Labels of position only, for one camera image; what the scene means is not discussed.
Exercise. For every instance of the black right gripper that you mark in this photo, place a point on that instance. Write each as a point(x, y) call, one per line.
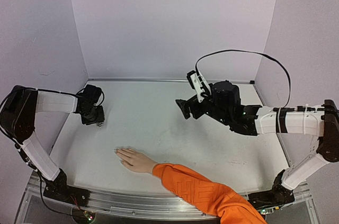
point(191, 107)

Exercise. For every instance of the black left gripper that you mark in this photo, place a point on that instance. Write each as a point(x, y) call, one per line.
point(101, 117)

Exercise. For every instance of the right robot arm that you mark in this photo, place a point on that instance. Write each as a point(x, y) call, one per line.
point(221, 101)

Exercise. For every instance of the orange sleeve forearm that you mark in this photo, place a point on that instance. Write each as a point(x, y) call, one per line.
point(207, 196)

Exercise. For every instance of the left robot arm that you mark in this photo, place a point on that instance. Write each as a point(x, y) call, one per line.
point(21, 120)

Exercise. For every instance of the mannequin hand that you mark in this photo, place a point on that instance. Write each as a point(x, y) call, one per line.
point(135, 161)

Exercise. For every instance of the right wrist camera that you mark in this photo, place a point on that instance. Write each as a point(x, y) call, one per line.
point(199, 84)

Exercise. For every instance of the aluminium table rail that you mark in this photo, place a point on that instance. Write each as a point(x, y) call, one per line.
point(251, 82)

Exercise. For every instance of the front aluminium frame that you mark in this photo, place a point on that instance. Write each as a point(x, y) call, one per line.
point(95, 206)

